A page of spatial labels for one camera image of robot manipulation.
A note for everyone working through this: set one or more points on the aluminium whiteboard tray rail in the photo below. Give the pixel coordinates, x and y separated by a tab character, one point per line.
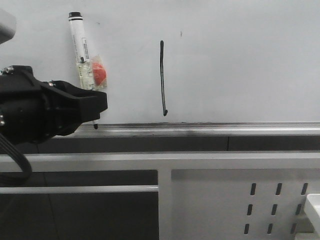
202	129

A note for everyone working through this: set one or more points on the white whiteboard marker pen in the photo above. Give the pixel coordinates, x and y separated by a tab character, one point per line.
83	60

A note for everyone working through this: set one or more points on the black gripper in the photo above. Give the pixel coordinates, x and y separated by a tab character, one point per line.
33	110

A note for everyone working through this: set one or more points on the red magnet taped to marker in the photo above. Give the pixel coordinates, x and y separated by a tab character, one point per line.
99	72

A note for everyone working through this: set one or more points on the white plastic bin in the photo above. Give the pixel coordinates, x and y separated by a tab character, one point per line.
313	207

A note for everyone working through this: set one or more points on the white whiteboard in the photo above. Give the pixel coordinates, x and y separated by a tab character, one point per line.
196	61

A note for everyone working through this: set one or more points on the white metal pegboard frame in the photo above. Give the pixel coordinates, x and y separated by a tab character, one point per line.
162	196

